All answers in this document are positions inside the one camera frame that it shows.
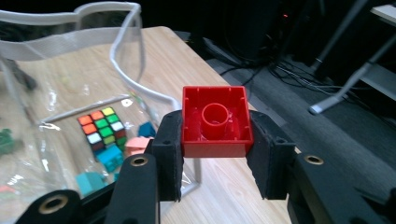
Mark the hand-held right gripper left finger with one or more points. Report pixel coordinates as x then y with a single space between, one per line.
169 155

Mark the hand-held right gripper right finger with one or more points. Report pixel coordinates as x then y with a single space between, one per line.
271 161

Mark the pink toy brick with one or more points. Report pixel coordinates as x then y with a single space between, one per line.
137 144

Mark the dark blue toy brick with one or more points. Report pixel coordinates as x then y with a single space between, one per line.
146 130

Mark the red toy brick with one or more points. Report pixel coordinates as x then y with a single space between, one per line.
5 189
218 149

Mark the teal toy brick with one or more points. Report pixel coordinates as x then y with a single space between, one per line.
90 183
110 157

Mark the colourful puzzle cube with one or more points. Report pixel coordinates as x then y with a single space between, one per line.
101 130

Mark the green toy brick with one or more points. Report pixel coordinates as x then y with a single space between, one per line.
6 141

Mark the clear plastic bag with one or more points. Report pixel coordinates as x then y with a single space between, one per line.
37 46

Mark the white metal stand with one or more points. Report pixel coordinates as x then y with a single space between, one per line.
323 105

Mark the black equipment with red light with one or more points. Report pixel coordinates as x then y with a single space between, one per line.
249 31

